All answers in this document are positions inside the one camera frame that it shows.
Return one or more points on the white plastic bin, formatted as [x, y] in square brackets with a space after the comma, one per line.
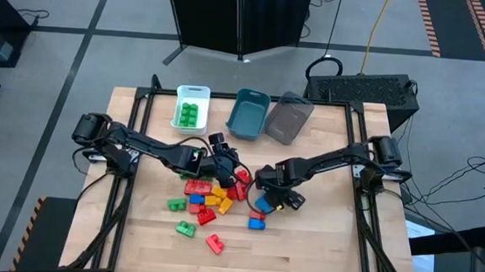
[202, 116]

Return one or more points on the blue four-stud block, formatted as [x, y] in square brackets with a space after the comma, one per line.
[262, 205]

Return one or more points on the white paper sheet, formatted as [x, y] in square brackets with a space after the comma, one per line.
[422, 265]

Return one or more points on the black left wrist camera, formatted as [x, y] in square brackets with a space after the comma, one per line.
[190, 162]

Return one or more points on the green two-stud block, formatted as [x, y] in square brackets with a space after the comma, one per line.
[176, 204]
[185, 229]

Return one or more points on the clear grey plastic bin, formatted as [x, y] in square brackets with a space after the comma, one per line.
[288, 117]

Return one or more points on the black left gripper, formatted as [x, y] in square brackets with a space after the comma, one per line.
[215, 164]

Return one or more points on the blue one-stud block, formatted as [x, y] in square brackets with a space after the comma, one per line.
[197, 199]
[257, 224]

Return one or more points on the black room divider panel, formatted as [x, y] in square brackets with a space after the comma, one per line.
[208, 11]

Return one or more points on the yellow one-stud block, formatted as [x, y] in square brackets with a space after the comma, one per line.
[212, 201]
[226, 206]
[219, 192]

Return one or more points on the black hazard-edged floor mat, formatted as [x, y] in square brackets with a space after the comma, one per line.
[456, 22]
[51, 234]

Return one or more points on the red four-stud block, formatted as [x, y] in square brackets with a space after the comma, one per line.
[197, 188]

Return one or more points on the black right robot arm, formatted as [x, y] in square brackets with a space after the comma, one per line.
[334, 158]

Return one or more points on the teal plastic bin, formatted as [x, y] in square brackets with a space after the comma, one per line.
[248, 115]

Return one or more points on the black aluminium table frame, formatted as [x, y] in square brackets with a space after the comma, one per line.
[333, 103]

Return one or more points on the black perforated computer case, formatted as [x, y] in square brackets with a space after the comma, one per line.
[363, 90]

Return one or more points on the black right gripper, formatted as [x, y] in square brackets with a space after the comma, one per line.
[275, 180]

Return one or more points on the red two-stud block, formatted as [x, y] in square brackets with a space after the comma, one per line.
[215, 244]
[206, 217]
[231, 193]
[242, 191]
[244, 177]

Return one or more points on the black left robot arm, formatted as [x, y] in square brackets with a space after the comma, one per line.
[149, 145]

